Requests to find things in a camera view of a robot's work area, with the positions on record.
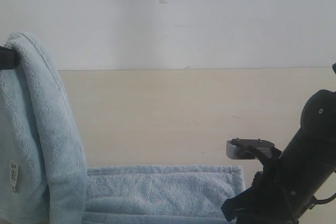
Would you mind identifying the light blue fluffy towel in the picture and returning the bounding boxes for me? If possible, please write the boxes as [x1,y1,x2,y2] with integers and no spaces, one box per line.
[1,32,245,223]

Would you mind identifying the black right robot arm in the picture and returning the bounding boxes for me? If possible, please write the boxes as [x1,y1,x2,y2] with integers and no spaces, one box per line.
[221,89,335,223]

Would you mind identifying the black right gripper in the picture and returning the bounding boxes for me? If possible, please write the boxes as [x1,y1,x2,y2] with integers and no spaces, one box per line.
[221,166,323,223]

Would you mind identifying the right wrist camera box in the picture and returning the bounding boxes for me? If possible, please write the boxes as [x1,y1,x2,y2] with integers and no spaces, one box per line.
[226,138,282,166]

